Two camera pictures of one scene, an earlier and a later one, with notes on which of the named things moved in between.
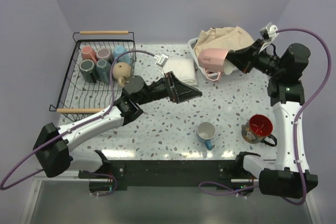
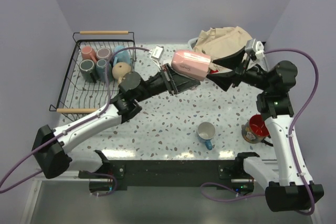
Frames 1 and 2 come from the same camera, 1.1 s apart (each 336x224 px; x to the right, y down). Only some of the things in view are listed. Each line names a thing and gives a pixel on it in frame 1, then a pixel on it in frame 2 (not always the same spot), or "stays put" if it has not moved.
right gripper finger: [242, 62] to [223, 80]
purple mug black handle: [105, 53] stays put
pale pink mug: [212, 60] to [191, 63]
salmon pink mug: [87, 53] stays put
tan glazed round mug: [121, 71] stays put
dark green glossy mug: [87, 71] stays put
